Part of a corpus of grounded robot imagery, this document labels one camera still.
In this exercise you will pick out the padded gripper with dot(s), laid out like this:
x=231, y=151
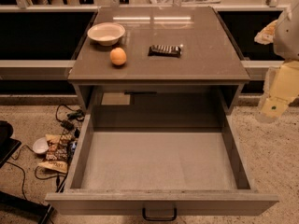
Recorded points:
x=288, y=36

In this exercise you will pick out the grey top drawer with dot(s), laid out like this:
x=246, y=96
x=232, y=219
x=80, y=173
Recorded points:
x=159, y=151

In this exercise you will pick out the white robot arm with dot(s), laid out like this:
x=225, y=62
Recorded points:
x=283, y=33

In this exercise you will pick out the grey drawer cabinet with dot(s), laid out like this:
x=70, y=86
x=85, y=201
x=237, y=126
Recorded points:
x=208, y=56

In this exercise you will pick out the dark chocolate bar wrapper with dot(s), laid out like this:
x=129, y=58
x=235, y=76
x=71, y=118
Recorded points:
x=164, y=50

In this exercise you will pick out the orange fruit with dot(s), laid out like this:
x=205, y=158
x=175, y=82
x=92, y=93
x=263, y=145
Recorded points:
x=118, y=56

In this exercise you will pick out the white bowl on cabinet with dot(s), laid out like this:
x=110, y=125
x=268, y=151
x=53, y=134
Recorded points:
x=106, y=33

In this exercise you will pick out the chip snack bag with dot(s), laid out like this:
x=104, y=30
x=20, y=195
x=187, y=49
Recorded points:
x=57, y=156

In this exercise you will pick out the small white bowl on floor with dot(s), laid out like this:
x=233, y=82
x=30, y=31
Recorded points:
x=40, y=146

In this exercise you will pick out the black stand base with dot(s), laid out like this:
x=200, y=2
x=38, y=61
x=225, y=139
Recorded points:
x=12, y=193

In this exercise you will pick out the black top drawer handle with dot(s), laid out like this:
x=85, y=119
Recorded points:
x=156, y=219

